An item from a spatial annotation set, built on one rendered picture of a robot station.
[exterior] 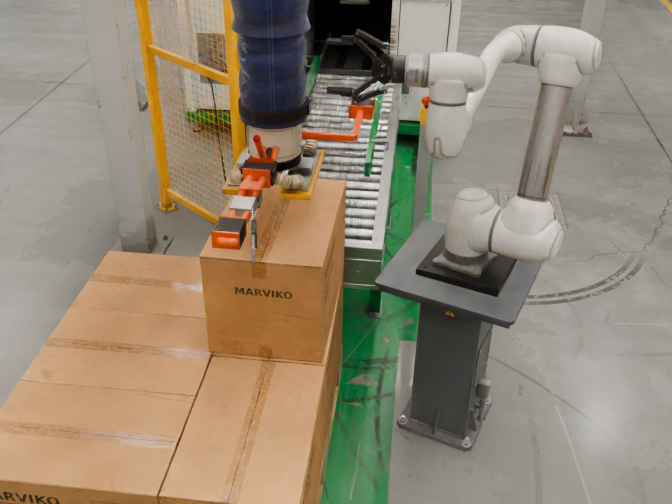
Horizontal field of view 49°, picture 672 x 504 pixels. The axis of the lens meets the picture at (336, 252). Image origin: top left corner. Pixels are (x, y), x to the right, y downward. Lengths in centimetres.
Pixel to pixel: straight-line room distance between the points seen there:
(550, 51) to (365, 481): 167
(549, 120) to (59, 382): 181
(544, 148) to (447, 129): 54
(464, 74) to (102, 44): 213
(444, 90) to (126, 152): 223
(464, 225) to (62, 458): 147
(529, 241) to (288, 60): 97
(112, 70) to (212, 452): 207
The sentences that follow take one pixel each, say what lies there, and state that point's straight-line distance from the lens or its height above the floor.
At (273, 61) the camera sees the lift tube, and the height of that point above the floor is 153.
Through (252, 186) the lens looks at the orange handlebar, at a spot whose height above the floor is 125.
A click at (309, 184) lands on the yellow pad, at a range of 242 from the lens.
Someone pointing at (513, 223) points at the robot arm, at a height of 100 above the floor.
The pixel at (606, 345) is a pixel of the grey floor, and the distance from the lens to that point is 374.
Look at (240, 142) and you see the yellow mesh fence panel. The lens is 377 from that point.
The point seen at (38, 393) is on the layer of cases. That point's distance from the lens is 263.
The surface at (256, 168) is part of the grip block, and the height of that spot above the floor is 125.
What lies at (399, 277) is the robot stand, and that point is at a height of 75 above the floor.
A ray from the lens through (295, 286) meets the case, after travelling 238.
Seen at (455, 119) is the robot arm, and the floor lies 147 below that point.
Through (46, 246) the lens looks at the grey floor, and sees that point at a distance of 445.
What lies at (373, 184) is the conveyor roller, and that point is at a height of 55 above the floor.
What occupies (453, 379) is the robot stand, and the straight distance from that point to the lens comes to 291.
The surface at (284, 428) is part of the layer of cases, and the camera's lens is 236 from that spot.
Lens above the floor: 225
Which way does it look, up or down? 33 degrees down
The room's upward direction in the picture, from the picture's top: 1 degrees clockwise
